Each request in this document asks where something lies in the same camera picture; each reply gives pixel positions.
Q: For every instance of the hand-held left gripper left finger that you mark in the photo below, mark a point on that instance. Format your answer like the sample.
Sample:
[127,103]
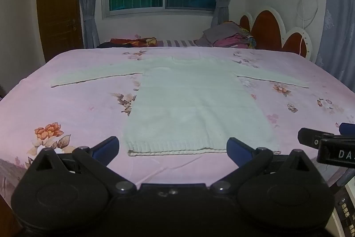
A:
[106,147]

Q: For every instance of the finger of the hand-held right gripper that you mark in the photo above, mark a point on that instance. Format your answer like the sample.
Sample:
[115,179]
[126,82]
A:
[312,137]
[348,128]

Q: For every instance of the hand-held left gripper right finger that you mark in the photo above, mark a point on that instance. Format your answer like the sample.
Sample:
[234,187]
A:
[238,148]

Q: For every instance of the white knit sweater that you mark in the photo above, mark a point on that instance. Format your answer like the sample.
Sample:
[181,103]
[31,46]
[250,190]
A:
[191,103]

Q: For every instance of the pink folded clothes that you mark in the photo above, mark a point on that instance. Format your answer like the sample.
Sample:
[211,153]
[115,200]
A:
[230,41]

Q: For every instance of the grey folded clothes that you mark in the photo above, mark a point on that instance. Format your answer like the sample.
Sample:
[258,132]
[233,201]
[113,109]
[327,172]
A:
[222,31]

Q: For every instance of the white appliance with buttons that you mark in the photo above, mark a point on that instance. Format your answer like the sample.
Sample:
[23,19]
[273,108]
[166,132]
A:
[346,209]

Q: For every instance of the pink floral blanket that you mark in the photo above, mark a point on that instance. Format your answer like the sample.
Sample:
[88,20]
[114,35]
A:
[69,103]

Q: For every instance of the dark cloth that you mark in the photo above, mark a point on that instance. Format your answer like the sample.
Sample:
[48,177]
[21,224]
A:
[106,45]

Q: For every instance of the red floral cloth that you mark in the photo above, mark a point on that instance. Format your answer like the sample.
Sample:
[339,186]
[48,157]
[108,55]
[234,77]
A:
[133,41]

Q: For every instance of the pale blue patterned curtain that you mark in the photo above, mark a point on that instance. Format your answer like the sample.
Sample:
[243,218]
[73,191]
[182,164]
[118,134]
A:
[339,17]

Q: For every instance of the colourful patterned cloth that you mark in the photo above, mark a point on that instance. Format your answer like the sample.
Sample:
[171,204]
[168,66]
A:
[248,35]

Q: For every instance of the brown and white headboard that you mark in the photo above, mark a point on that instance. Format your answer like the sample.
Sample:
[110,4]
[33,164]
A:
[267,28]

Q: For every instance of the striped bed sheet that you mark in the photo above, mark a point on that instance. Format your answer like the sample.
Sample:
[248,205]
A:
[177,43]

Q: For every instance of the brown wooden door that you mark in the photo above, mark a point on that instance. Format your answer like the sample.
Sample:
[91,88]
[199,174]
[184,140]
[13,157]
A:
[56,9]

